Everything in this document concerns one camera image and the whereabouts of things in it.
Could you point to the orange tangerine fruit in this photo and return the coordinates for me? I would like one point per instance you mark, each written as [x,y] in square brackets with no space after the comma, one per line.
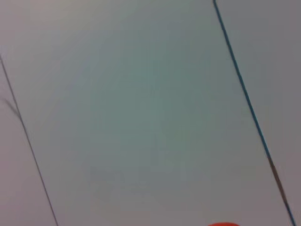
[223,224]

